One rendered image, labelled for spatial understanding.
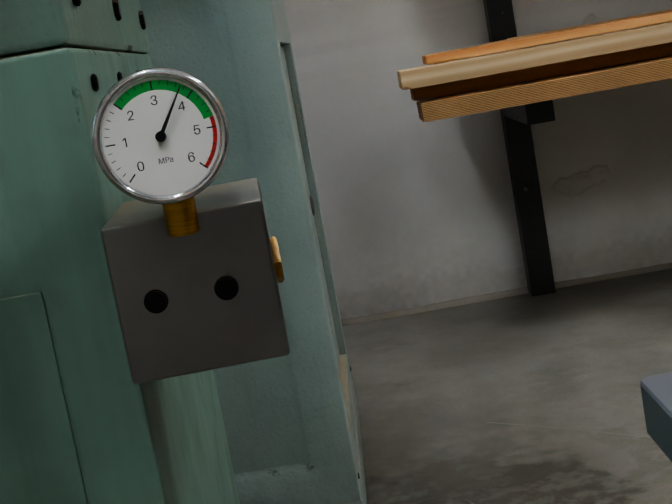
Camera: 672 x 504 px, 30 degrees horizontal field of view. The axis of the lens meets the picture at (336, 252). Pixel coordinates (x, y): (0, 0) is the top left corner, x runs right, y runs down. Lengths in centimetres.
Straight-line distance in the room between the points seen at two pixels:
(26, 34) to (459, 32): 250
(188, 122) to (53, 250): 12
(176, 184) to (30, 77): 11
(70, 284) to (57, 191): 5
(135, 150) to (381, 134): 253
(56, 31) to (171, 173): 11
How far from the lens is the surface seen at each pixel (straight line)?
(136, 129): 59
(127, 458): 68
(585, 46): 266
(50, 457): 68
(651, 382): 46
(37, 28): 65
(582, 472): 194
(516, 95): 262
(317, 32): 309
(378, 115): 310
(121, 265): 62
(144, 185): 59
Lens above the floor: 69
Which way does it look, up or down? 9 degrees down
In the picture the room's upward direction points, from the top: 10 degrees counter-clockwise
